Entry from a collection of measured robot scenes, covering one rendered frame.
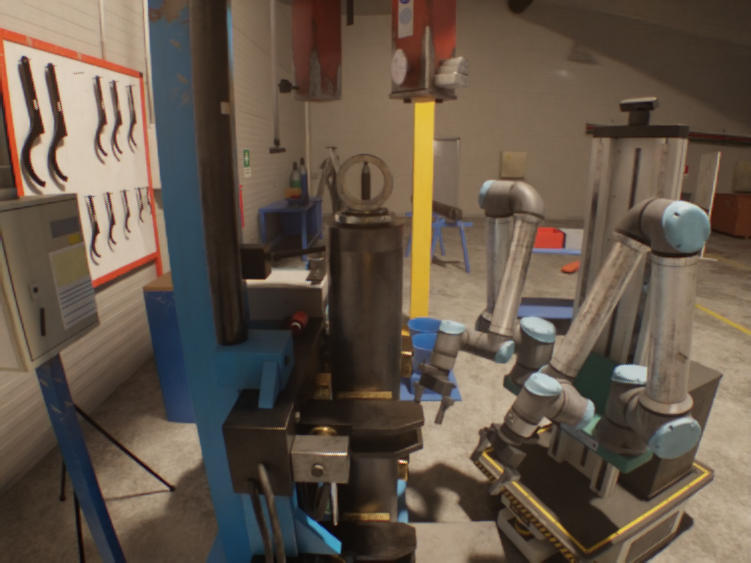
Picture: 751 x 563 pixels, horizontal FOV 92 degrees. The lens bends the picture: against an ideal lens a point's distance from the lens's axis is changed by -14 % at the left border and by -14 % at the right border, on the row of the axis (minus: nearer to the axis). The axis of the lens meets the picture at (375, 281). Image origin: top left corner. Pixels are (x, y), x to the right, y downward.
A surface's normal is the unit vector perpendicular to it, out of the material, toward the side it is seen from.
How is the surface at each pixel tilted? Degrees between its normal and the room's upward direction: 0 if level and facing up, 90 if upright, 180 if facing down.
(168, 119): 90
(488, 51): 90
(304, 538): 90
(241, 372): 90
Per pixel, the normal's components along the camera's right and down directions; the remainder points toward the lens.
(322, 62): 0.73, 0.20
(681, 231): -0.01, 0.16
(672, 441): 0.00, 0.37
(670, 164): -0.91, 0.11
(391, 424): 0.00, -0.96
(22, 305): 1.00, 0.00
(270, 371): -0.01, -0.47
